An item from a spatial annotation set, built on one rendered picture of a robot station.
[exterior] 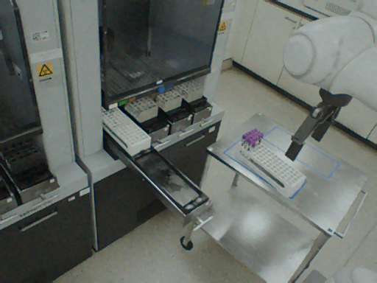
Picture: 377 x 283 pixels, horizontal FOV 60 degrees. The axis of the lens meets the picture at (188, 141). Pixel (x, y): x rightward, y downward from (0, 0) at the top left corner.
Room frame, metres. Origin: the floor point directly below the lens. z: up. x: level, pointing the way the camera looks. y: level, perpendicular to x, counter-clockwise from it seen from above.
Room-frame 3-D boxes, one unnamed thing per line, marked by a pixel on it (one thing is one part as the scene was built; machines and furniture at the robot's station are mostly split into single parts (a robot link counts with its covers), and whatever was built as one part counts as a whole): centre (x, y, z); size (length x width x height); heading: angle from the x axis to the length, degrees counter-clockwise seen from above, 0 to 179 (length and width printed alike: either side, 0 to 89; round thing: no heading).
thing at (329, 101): (0.71, -0.32, 1.37); 0.08 x 0.07 x 0.09; 140
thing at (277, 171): (1.01, -0.35, 0.85); 0.30 x 0.10 x 0.06; 48
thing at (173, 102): (1.32, 0.11, 0.85); 0.12 x 0.02 x 0.06; 139
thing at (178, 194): (0.97, 0.16, 0.78); 0.73 x 0.14 x 0.09; 50
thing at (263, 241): (1.10, -0.46, 0.41); 0.67 x 0.46 x 0.82; 56
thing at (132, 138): (1.08, 0.30, 0.83); 0.30 x 0.10 x 0.06; 50
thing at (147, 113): (1.21, 0.21, 0.85); 0.12 x 0.02 x 0.06; 141
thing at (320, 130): (0.77, -0.36, 1.24); 0.03 x 0.01 x 0.07; 50
